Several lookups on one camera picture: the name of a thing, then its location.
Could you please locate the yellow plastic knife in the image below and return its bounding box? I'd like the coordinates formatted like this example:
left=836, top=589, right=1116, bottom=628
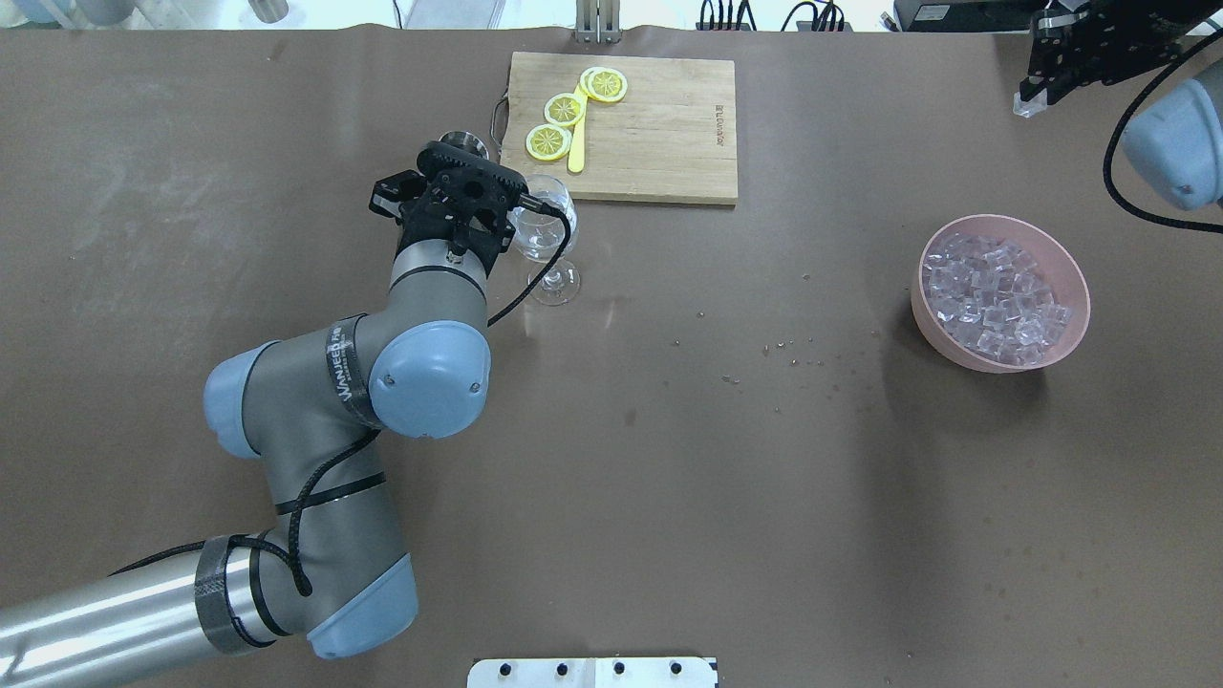
left=567, top=86, right=589, bottom=175

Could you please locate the aluminium frame post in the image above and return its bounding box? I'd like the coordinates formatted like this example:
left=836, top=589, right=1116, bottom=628
left=574, top=0, right=623, bottom=45

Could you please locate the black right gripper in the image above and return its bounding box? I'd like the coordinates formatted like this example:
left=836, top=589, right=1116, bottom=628
left=1018, top=1, right=1214, bottom=108

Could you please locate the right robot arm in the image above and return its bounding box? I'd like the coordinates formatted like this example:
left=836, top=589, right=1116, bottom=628
left=1013, top=1, right=1222, bottom=232

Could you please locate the clear ice cubes pile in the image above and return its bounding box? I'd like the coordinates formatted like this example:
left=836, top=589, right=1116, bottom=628
left=920, top=232, right=1075, bottom=367

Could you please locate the wooden cutting board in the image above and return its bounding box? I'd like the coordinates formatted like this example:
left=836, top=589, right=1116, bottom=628
left=501, top=53, right=740, bottom=207

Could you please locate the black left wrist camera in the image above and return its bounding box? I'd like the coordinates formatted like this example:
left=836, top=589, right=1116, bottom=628
left=417, top=142, right=528, bottom=231

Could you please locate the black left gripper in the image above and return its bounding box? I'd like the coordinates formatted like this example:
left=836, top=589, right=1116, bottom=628
left=371, top=170, right=512, bottom=277

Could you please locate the yellow lemon slice far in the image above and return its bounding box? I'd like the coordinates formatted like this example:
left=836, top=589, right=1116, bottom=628
left=578, top=66, right=629, bottom=103

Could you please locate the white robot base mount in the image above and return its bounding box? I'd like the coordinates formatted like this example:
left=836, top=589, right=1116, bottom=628
left=466, top=656, right=720, bottom=687

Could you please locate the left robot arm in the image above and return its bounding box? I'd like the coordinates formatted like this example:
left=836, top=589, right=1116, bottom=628
left=2, top=163, right=526, bottom=687

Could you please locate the yellow lemon slice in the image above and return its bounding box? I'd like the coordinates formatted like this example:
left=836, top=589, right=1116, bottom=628
left=523, top=123, right=574, bottom=163
left=578, top=66, right=629, bottom=103
left=543, top=92, right=587, bottom=130

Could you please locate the clear wine glass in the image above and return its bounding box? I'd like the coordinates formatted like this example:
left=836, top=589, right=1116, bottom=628
left=510, top=174, right=581, bottom=306

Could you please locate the pink bowl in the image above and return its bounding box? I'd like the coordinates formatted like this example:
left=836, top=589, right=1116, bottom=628
left=912, top=214, right=1091, bottom=374

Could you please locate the steel jigger cup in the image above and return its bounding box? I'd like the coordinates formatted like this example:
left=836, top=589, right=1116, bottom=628
left=440, top=130, right=490, bottom=160

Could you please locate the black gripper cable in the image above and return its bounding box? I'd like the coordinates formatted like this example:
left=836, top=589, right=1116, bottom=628
left=487, top=196, right=574, bottom=328

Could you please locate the yellow lemon slice middle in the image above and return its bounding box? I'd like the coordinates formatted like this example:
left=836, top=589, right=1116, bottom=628
left=543, top=92, right=587, bottom=130

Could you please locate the yellow lemon slice near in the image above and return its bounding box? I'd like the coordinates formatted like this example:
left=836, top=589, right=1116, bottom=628
left=523, top=123, right=574, bottom=163

